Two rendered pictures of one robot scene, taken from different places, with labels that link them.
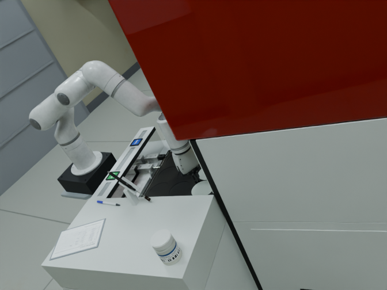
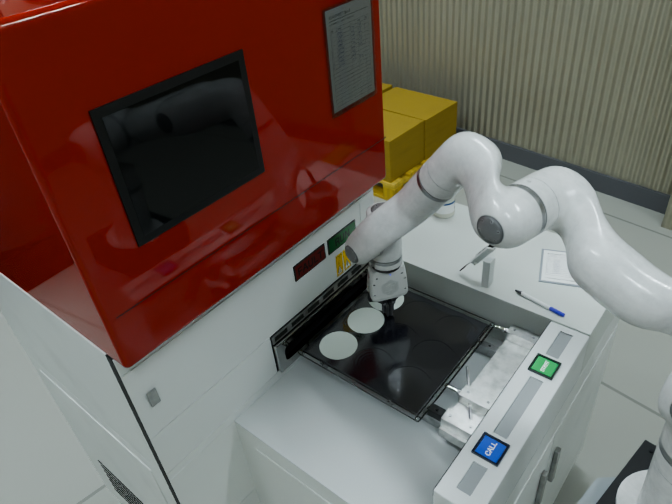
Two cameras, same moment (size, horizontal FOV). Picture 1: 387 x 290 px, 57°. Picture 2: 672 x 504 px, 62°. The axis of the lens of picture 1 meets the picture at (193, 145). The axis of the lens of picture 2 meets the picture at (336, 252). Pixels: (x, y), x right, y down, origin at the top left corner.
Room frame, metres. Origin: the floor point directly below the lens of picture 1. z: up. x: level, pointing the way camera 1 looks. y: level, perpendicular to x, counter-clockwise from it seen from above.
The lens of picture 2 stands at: (2.37, 0.12, 1.97)
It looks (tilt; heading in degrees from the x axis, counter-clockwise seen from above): 37 degrees down; 190
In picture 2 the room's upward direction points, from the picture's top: 6 degrees counter-clockwise
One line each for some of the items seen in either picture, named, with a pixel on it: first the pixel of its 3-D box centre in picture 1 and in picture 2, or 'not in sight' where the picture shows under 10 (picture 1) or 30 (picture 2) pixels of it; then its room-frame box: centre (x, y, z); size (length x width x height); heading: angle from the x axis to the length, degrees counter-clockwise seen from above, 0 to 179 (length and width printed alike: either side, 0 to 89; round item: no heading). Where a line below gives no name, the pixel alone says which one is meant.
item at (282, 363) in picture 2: not in sight; (331, 311); (1.22, -0.11, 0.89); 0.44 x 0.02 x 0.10; 147
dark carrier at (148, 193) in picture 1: (188, 172); (396, 337); (1.32, 0.07, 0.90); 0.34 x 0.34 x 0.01; 57
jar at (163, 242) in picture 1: (166, 247); (443, 200); (0.83, 0.21, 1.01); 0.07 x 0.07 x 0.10
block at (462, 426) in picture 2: (152, 157); (460, 425); (1.58, 0.22, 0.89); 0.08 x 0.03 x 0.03; 57
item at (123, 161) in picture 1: (131, 169); (516, 425); (1.58, 0.34, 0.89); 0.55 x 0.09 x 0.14; 147
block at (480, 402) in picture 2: (145, 168); (477, 400); (1.52, 0.26, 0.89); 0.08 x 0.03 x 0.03; 57
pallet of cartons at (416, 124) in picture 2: not in sight; (362, 131); (-1.41, -0.25, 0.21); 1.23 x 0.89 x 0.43; 48
